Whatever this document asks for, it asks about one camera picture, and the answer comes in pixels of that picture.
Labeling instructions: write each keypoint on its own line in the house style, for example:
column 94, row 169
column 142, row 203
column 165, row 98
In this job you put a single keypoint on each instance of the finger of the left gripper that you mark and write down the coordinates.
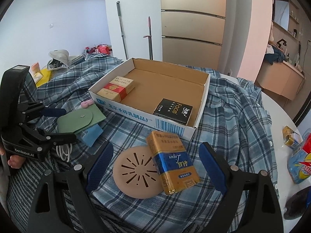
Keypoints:
column 51, row 138
column 46, row 110

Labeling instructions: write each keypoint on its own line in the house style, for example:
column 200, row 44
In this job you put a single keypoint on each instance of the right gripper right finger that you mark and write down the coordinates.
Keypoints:
column 262, row 210

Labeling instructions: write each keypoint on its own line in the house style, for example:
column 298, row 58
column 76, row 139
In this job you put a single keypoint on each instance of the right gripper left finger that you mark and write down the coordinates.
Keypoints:
column 80, row 186

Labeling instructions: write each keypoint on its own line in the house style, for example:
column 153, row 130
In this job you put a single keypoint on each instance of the blue tissue pack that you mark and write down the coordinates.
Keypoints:
column 90, row 135

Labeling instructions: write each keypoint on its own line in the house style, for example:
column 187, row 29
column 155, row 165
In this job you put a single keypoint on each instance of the round tan vented disc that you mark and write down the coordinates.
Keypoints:
column 135, row 174

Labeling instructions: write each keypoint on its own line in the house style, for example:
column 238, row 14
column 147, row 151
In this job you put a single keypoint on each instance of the red gold cigarette box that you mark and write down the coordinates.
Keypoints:
column 117, row 89

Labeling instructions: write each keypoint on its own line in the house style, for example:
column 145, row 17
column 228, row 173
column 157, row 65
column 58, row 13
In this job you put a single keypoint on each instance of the blue gold cigarette box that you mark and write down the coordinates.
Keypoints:
column 172, row 162

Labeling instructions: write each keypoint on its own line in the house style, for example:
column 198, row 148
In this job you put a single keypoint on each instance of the black face tissue pack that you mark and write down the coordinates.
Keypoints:
column 175, row 111

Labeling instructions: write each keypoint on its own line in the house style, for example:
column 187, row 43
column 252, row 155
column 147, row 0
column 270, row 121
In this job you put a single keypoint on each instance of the person's left hand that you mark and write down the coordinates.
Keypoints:
column 14, row 161

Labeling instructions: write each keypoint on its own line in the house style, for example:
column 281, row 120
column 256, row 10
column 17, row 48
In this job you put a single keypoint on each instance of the yellow plastic bag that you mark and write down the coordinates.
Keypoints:
column 46, row 76

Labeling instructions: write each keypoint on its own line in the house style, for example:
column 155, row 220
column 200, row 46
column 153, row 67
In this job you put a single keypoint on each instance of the clear blue label bottle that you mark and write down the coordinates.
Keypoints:
column 297, row 204

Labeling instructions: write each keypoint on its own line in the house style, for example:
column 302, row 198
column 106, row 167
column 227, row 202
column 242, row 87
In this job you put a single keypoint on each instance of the grey canvas bag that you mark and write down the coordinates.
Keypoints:
column 59, row 60

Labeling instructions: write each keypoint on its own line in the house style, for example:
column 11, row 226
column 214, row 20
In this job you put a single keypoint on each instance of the red iced tea bottle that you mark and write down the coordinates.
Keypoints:
column 299, row 163

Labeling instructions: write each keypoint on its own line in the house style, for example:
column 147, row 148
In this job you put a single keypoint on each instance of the stack of books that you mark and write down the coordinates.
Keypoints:
column 74, row 60

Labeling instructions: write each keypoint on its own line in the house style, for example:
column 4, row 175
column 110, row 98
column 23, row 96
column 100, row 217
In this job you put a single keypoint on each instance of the small gold foil box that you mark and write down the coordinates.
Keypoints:
column 291, row 138

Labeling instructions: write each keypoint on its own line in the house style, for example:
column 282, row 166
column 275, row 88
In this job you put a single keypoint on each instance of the red floor clutter pile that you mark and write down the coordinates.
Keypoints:
column 99, row 49

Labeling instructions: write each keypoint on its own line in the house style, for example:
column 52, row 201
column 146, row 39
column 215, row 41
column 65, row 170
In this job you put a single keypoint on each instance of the white cardboard tray box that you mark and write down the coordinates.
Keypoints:
column 155, row 81

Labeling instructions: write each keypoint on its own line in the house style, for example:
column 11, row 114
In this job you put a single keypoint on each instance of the bathroom vanity cabinet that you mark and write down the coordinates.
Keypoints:
column 281, row 79

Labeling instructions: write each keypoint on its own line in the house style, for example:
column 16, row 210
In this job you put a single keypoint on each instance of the dark blue clothes pile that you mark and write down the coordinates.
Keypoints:
column 273, row 55

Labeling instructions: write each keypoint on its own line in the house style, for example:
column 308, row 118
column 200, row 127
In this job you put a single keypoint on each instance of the black faucet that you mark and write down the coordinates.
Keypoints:
column 282, row 43

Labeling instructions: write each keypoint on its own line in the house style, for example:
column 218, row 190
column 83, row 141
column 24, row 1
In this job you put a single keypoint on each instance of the gold refrigerator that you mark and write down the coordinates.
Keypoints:
column 192, row 31

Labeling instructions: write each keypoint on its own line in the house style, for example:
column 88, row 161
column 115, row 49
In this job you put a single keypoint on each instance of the bathroom mirror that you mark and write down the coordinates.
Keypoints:
column 281, row 14

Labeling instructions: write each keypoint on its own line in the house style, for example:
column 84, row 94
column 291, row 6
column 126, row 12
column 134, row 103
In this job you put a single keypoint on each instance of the red broom handle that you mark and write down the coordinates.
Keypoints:
column 149, row 37

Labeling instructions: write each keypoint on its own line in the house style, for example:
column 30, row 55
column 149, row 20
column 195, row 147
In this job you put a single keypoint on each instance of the grey mop handle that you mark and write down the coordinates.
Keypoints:
column 118, row 7

